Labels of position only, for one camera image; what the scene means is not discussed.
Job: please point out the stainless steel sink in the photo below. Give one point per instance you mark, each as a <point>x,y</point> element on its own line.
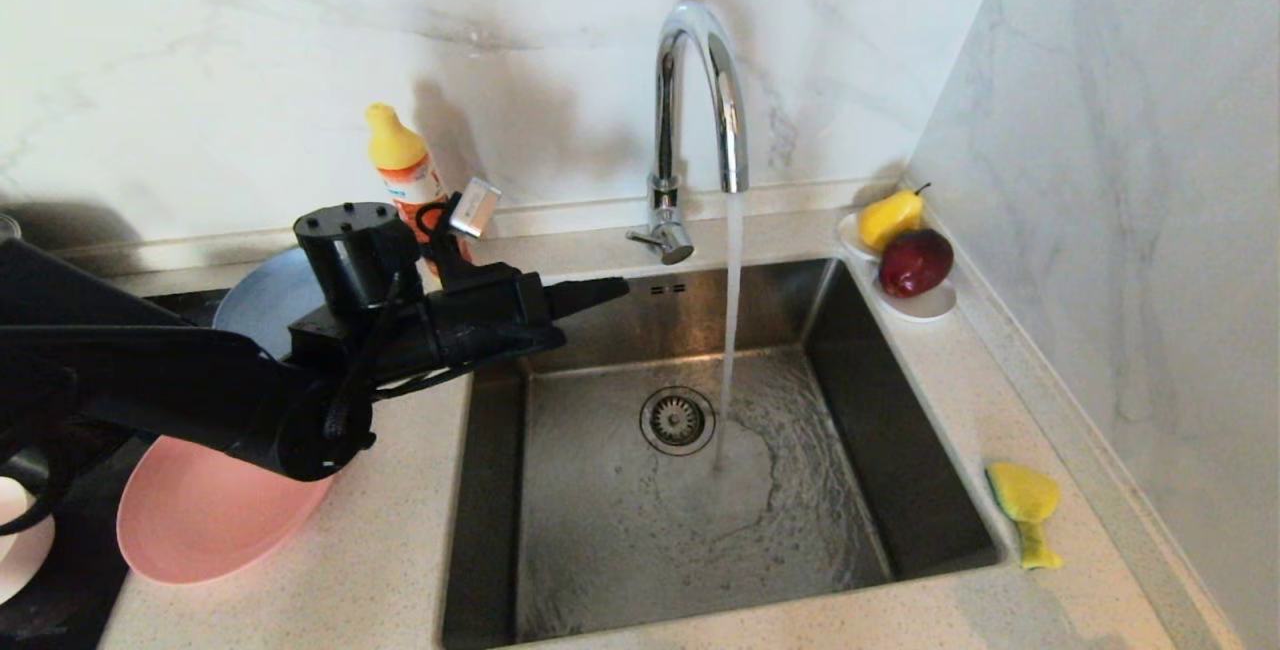
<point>620,550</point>

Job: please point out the blue plate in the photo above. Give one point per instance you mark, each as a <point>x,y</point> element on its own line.
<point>265,305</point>

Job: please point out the dark red apple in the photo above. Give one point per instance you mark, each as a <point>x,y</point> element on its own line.
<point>914,263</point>

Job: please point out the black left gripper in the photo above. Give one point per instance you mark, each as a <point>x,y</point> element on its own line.
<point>480,315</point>

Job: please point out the black induction cooktop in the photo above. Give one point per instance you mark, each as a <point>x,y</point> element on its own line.
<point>80,580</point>

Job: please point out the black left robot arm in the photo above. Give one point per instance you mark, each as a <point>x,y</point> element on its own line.
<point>200,380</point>

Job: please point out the orange dish soap bottle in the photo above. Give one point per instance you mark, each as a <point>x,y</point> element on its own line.
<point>400,160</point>

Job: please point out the large salmon pink plate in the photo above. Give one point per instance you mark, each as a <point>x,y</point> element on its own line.
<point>210,520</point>

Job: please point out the stainless steel pot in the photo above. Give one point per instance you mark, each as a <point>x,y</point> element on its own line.
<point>8,227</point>

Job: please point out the metal sink drain strainer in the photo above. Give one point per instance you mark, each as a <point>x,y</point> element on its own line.
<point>678,422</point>

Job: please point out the yellow pear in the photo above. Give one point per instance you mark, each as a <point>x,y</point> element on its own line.
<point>887,218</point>

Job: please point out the yellow sponge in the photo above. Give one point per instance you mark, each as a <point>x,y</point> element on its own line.
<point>1022,495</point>

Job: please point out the white fruit dish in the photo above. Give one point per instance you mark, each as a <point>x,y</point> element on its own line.
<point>927,307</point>

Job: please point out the small light pink plate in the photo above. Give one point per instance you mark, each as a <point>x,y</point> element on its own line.
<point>20,550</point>

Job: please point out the chrome gooseneck faucet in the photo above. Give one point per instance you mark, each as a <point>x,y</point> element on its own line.
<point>666,130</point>

